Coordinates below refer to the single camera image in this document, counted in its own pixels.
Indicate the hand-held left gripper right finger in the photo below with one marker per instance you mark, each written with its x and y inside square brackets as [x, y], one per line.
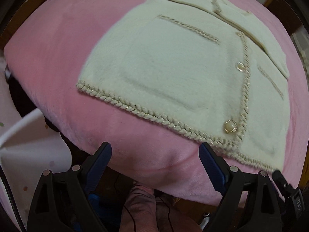
[212, 164]

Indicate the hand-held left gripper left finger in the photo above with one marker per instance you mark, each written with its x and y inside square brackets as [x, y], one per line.
[100, 162]

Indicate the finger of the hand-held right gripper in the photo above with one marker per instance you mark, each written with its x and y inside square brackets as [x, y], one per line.
[280, 178]

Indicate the white fuzzy braided-trim cardigan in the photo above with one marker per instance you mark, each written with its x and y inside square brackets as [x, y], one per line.
[173, 65]

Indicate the pink plush bed blanket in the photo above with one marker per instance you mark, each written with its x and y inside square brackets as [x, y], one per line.
[60, 43]

